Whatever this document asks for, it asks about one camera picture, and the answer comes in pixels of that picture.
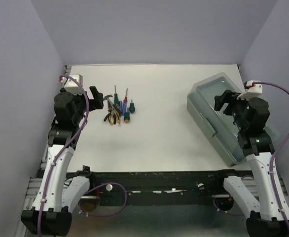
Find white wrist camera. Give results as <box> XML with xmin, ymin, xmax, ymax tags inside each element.
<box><xmin>59</xmin><ymin>74</ymin><xmax>83</xmax><ymax>95</ymax></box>
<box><xmin>237</xmin><ymin>80</ymin><xmax>262</xmax><ymax>100</ymax></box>

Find purple cable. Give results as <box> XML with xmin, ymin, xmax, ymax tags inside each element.
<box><xmin>213</xmin><ymin>82</ymin><xmax>289</xmax><ymax>237</ymax></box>
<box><xmin>37</xmin><ymin>75</ymin><xmax>128</xmax><ymax>237</ymax></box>

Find aluminium extrusion frame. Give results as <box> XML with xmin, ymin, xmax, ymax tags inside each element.
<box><xmin>15</xmin><ymin>145</ymin><xmax>48</xmax><ymax>237</ymax></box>

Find small claw hammer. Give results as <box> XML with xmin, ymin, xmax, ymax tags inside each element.
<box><xmin>103</xmin><ymin>94</ymin><xmax>122</xmax><ymax>115</ymax></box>

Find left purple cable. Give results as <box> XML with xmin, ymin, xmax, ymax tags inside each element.
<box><xmin>37</xmin><ymin>75</ymin><xmax>128</xmax><ymax>237</ymax></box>

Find red blue screwdriver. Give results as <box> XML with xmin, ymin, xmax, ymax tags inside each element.
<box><xmin>123</xmin><ymin>89</ymin><xmax>128</xmax><ymax>110</ymax></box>

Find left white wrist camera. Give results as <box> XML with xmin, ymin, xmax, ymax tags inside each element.
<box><xmin>59</xmin><ymin>74</ymin><xmax>83</xmax><ymax>95</ymax></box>

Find grey translucent tool box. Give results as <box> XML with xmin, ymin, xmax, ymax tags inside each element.
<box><xmin>186</xmin><ymin>73</ymin><xmax>279</xmax><ymax>166</ymax></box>

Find blue handled screwdriver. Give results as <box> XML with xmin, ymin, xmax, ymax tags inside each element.
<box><xmin>119</xmin><ymin>101</ymin><xmax>123</xmax><ymax>116</ymax></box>

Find black mounting rail base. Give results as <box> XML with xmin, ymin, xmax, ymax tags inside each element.
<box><xmin>70</xmin><ymin>164</ymin><xmax>253</xmax><ymax>207</ymax></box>

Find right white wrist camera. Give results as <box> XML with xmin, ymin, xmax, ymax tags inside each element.
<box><xmin>237</xmin><ymin>80</ymin><xmax>262</xmax><ymax>100</ymax></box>

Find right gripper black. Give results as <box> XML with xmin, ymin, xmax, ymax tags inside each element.
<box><xmin>214</xmin><ymin>89</ymin><xmax>254</xmax><ymax>130</ymax></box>

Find yellow black pliers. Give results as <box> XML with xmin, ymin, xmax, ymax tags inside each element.
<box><xmin>103</xmin><ymin>105</ymin><xmax>120</xmax><ymax>125</ymax></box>

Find green orange stubby screwdriver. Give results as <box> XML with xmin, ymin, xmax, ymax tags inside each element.
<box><xmin>124</xmin><ymin>108</ymin><xmax>130</xmax><ymax>123</ymax></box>

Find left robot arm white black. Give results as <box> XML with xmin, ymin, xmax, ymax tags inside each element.
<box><xmin>21</xmin><ymin>86</ymin><xmax>104</xmax><ymax>237</ymax></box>

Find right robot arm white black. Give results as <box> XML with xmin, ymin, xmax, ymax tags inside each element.
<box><xmin>213</xmin><ymin>90</ymin><xmax>289</xmax><ymax>237</ymax></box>

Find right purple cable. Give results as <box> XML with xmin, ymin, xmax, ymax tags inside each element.
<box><xmin>213</xmin><ymin>82</ymin><xmax>289</xmax><ymax>237</ymax></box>

